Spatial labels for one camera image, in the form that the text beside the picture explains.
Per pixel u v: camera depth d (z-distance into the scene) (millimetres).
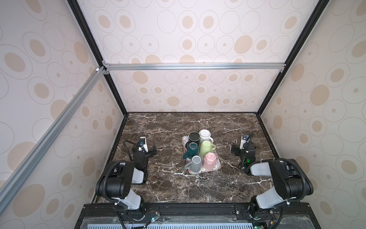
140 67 897
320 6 680
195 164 826
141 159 688
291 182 454
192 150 873
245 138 818
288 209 758
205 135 970
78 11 689
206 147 875
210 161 817
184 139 1029
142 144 757
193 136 946
